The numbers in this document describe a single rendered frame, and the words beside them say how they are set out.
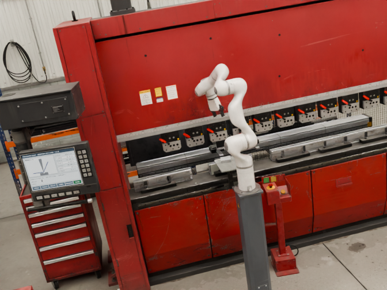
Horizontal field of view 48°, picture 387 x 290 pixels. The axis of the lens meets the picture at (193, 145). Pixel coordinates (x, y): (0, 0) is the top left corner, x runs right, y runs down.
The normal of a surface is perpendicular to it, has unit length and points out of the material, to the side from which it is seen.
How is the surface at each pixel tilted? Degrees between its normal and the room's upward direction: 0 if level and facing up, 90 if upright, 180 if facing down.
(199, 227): 90
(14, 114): 90
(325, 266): 0
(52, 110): 90
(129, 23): 90
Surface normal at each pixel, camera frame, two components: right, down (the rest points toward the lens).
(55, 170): 0.03, 0.35
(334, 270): -0.15, -0.93
